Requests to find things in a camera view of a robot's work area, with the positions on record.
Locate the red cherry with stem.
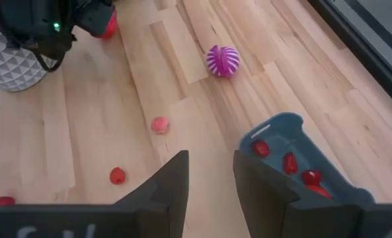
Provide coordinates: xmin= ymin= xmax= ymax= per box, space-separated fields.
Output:
xmin=0 ymin=196 xmax=17 ymax=208

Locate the pink raspberry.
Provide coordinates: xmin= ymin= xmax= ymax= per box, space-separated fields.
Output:
xmin=150 ymin=116 xmax=170 ymax=135

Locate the small red chili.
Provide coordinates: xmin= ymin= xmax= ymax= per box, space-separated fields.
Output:
xmin=282 ymin=151 xmax=299 ymax=176

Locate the blue plastic tupperware container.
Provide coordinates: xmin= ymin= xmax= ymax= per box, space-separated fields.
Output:
xmin=238 ymin=111 xmax=376 ymax=208

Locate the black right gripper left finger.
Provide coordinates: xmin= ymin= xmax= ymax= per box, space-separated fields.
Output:
xmin=112 ymin=150 xmax=190 ymax=238

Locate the red raspberry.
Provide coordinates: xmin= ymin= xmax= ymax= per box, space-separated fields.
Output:
xmin=109 ymin=167 xmax=127 ymax=186

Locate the small pinkish red berry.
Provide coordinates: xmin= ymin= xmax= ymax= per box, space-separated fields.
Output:
xmin=252 ymin=139 xmax=271 ymax=159
xmin=301 ymin=169 xmax=323 ymax=186

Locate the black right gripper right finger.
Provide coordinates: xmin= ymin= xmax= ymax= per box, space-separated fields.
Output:
xmin=233 ymin=150 xmax=301 ymax=238

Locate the black aluminium table frame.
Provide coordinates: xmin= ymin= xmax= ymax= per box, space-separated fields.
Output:
xmin=307 ymin=0 xmax=392 ymax=116

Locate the purple white striped ball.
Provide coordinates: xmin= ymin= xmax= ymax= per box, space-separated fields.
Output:
xmin=206 ymin=44 xmax=241 ymax=79

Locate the red chili with curved stem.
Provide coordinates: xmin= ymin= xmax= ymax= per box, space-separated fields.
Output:
xmin=306 ymin=184 xmax=333 ymax=200

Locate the large red pepper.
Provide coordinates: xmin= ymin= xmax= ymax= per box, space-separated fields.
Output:
xmin=98 ymin=9 xmax=119 ymax=40

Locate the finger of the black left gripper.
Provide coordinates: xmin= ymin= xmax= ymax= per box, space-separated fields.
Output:
xmin=73 ymin=2 xmax=117 ymax=38

